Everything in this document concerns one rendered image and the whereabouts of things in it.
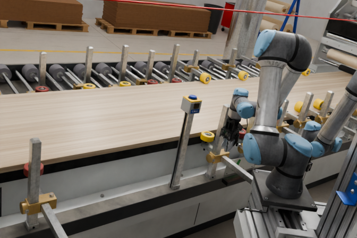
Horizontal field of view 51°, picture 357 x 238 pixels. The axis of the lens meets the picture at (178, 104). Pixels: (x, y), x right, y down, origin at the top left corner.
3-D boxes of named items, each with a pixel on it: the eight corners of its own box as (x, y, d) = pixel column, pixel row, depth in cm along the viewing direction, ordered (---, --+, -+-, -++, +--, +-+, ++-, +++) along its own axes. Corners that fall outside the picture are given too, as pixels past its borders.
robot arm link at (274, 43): (285, 169, 143) (300, 30, 147) (248, 164, 141) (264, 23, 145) (273, 166, 155) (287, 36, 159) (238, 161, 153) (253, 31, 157)
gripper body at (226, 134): (218, 137, 195) (223, 116, 191) (225, 132, 202) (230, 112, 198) (231, 143, 192) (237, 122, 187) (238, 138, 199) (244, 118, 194)
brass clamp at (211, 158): (228, 160, 216) (230, 153, 214) (211, 165, 208) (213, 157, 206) (221, 155, 221) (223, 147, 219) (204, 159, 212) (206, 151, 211)
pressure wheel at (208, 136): (210, 148, 229) (214, 131, 224) (210, 154, 221) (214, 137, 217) (197, 145, 229) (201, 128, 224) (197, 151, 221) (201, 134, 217)
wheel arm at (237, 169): (256, 186, 196) (258, 179, 195) (252, 187, 194) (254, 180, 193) (204, 146, 227) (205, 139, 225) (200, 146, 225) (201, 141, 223)
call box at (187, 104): (199, 114, 184) (202, 100, 181) (188, 116, 180) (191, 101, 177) (190, 108, 189) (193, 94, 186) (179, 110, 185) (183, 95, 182)
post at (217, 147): (213, 180, 218) (232, 105, 199) (208, 181, 215) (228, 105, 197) (209, 177, 220) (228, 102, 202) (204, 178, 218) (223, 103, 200)
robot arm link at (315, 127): (319, 128, 187) (303, 121, 192) (312, 147, 191) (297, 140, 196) (325, 125, 193) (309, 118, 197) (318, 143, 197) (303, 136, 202)
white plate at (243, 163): (253, 167, 236) (257, 153, 232) (223, 176, 220) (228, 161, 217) (253, 167, 236) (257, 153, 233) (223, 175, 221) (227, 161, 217)
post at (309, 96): (292, 156, 262) (314, 93, 244) (289, 157, 260) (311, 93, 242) (288, 153, 265) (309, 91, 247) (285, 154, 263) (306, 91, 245)
